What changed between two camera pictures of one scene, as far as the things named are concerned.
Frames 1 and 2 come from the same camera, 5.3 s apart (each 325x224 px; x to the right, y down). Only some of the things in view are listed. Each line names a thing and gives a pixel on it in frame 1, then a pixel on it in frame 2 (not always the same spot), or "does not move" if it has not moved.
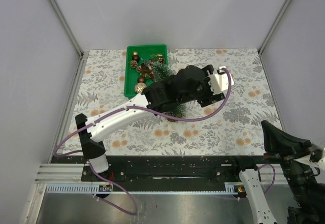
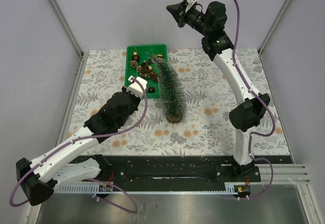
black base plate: [166, 169] does not move
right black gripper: [278, 142] to [177, 10]
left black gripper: [210, 97] to [137, 99]
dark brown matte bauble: [135, 57] does not move
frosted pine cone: [133, 63] does not move
